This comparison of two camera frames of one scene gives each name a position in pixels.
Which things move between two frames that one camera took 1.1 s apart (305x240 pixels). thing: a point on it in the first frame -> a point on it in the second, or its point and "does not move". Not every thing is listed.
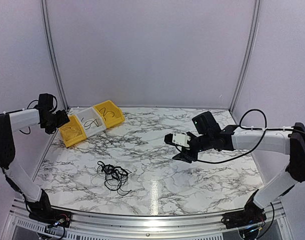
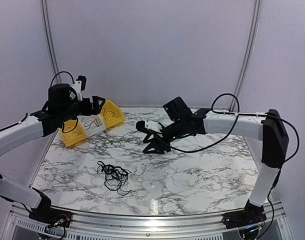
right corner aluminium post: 248,56 does not move
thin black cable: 92,121 does not move
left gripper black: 62,118 -> 96,109
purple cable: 106,112 does not move
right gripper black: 186,156 -> 157,143
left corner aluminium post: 53,54 does not move
